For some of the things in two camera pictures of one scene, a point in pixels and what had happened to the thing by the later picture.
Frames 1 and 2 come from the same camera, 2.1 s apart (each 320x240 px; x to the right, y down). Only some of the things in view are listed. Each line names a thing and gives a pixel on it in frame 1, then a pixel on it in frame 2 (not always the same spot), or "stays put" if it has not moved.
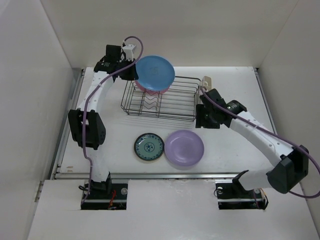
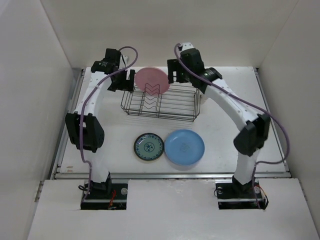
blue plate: (155, 73) → (184, 147)
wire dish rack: (179, 102) stays put
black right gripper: (200, 120) → (173, 66)
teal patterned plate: (149, 146) stays put
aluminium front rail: (87, 176) stays put
